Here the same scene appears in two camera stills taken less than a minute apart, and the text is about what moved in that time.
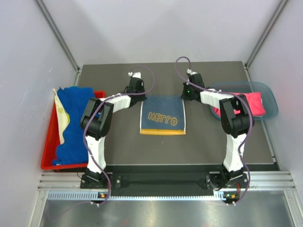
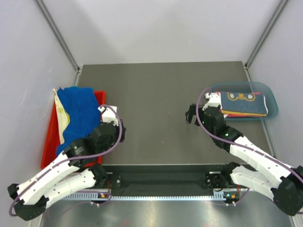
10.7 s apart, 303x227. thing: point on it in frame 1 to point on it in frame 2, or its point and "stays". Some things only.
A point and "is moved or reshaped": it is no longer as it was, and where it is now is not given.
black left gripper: (142, 98) to (118, 132)
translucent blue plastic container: (269, 102) stays
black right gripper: (184, 96) to (190, 113)
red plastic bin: (52, 142) stays
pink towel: (253, 101) is moved or reshaped
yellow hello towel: (162, 115) to (243, 103)
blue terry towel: (74, 149) stays
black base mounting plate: (165, 181) stays
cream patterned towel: (62, 117) stays
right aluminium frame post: (263, 37) stays
